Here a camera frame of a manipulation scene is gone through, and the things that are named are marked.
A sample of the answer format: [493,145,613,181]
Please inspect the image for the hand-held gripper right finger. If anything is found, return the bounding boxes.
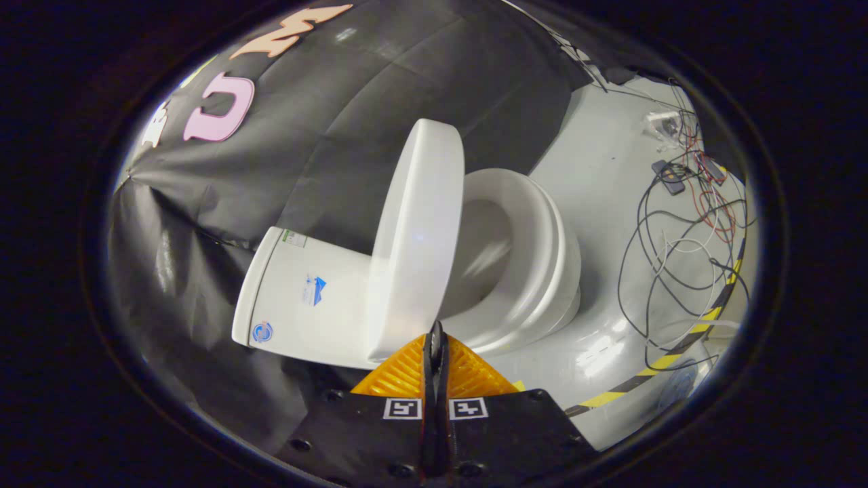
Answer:
[434,320,599,488]

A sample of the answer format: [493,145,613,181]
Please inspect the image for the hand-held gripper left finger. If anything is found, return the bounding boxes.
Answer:
[275,320,439,488]

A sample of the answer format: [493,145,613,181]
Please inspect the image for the white toilet lid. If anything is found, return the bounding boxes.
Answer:
[366,119,467,362]

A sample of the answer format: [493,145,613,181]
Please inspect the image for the white ceramic toilet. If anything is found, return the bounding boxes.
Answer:
[232,169,583,371]

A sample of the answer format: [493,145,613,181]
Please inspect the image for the black yellow hazard tape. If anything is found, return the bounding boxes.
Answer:
[564,237,747,418]

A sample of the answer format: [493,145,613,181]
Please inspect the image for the small black electronic box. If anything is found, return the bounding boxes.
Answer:
[652,159,686,197]

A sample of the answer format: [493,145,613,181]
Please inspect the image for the black backdrop cloth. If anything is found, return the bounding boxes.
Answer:
[108,0,611,456]

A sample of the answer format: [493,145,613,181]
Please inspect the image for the tangle of floor cables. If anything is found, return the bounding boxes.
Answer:
[616,75,755,372]

